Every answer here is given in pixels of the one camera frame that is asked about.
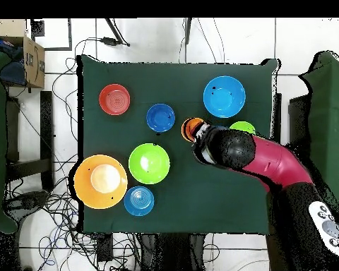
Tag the dark blue bowl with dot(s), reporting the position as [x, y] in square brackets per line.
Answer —
[160, 118]

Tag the dark green tablecloth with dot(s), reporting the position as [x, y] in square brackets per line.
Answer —
[186, 197]

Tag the large light blue bowl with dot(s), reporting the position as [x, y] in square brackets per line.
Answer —
[224, 96]

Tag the black power adapter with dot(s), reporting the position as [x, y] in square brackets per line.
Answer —
[108, 41]

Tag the red plastic bowl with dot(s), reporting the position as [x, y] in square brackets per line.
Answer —
[114, 99]

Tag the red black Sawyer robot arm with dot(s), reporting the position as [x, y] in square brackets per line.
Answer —
[276, 163]

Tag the dark grey pedestal leg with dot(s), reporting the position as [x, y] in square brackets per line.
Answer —
[28, 201]

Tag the large yellow bowl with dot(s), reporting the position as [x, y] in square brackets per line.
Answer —
[100, 182]

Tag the dark blue bag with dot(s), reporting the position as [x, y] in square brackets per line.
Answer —
[12, 73]

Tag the small green ribbed bowl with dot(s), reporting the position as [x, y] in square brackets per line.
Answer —
[243, 126]

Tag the small light blue bowl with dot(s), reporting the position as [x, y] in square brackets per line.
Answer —
[138, 201]

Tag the orange ribbed plastic cup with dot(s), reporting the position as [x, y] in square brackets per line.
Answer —
[191, 127]

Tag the cardboard box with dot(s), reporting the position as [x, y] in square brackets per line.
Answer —
[34, 65]

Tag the large green bowl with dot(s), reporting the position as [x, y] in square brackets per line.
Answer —
[149, 163]

